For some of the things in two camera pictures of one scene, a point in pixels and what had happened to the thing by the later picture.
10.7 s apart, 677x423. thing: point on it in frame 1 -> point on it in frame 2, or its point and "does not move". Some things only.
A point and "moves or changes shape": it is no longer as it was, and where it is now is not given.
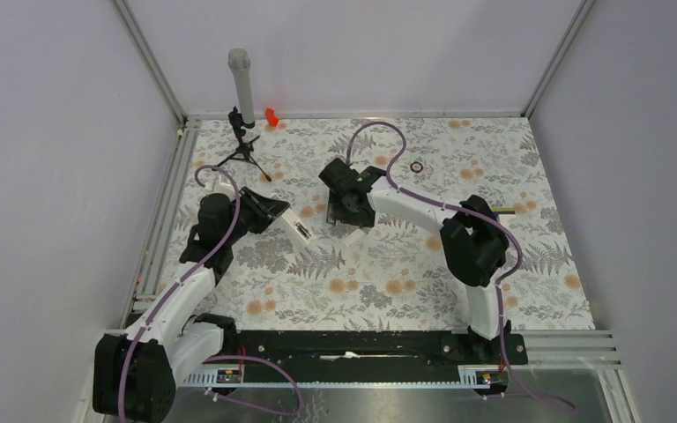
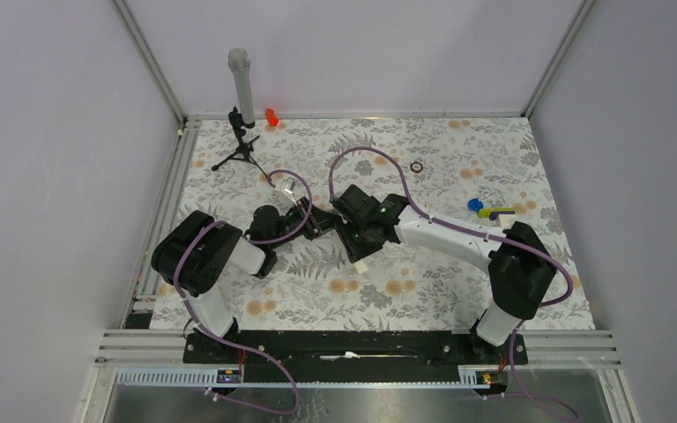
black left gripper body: (231, 239) -> (302, 210)
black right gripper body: (339, 211) -> (358, 243)
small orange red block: (272, 120) does not move
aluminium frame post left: (150, 62) does not move
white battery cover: (353, 237) moves or changes shape
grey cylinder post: (239, 60) does not move
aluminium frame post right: (582, 12) does not move
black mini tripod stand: (243, 150) does not move
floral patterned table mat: (308, 272) does not move
